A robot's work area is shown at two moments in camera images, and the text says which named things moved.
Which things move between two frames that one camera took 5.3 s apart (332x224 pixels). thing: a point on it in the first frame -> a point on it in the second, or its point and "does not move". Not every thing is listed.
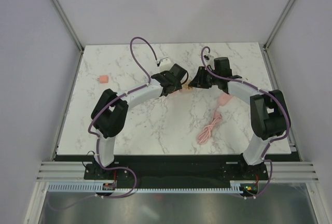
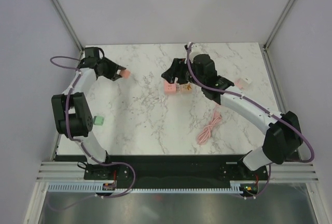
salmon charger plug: x=103 y=79 -> x=125 y=73
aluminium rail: x=64 y=171 does not move
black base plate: x=178 y=171 does not move
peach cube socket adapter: x=185 y=88 does not move
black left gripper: x=178 y=86 -> x=113 y=67
